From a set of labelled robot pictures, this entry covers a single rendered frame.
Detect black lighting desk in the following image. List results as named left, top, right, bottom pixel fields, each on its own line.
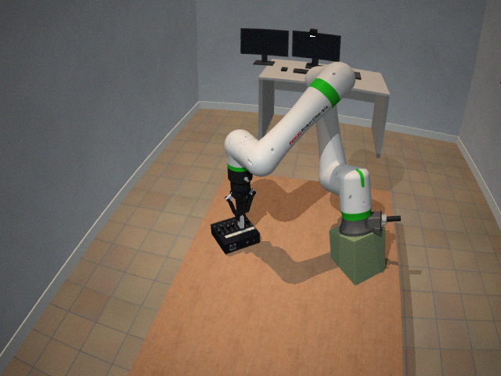
left=211, top=216, right=260, bottom=254

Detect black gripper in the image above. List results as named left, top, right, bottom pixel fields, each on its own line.
left=225, top=181, right=256, bottom=229

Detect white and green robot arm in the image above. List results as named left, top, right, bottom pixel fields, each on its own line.
left=225, top=62, right=401, bottom=237

